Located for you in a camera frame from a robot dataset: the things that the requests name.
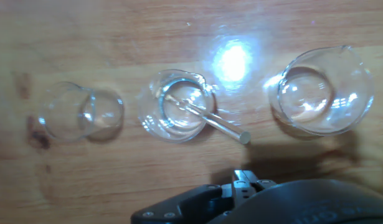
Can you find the medium glass beaker with water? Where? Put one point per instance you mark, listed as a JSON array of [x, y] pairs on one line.
[[154, 124]]

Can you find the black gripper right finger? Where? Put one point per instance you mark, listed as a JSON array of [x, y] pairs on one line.
[[256, 184]]

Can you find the clear glass stirring rod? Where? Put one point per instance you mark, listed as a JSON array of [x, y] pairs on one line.
[[222, 126]]

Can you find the large glass beaker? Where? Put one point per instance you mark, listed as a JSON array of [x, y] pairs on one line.
[[328, 93]]

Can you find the small empty glass beaker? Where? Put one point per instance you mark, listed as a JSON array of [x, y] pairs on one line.
[[69, 112]]

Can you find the glossy wooden board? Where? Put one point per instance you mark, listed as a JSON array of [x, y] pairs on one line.
[[116, 40]]

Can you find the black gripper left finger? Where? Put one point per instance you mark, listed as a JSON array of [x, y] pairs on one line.
[[239, 189]]

